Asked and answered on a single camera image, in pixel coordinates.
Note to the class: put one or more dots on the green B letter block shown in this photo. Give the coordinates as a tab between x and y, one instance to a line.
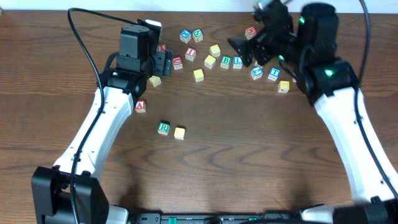
225	62

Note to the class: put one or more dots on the red A letter block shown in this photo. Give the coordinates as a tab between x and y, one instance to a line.
140	106

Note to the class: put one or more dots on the blue L letter block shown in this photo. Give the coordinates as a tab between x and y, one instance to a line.
237	62

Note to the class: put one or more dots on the red I block left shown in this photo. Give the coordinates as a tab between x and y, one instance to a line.
190	54

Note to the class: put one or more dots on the red U letter block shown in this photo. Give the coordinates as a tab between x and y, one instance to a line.
177	63

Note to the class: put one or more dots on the green R letter block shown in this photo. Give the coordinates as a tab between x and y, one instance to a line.
163	128

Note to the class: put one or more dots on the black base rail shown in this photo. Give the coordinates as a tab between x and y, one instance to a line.
268	217

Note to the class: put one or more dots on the green Z letter block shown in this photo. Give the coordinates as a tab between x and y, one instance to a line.
257	65

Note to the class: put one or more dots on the yellow O block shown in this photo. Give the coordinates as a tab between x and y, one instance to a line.
198	75

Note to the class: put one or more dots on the plain yellow wooden block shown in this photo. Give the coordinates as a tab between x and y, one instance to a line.
155	81

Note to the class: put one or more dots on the blue T letter block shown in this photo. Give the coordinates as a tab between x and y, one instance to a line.
273	74

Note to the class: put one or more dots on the blue X letter block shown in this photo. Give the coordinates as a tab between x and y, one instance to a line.
185	36

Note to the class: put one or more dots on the green N letter block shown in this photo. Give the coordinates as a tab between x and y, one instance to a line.
197	35

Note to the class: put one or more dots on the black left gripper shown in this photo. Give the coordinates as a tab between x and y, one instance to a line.
167	62

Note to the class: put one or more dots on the red N letter block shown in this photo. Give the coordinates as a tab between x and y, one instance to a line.
250	32

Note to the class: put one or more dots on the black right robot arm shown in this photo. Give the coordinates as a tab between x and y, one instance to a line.
331	86

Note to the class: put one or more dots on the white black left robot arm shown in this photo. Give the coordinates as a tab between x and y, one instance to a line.
70	191

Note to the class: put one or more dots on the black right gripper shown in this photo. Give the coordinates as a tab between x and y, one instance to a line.
258	50

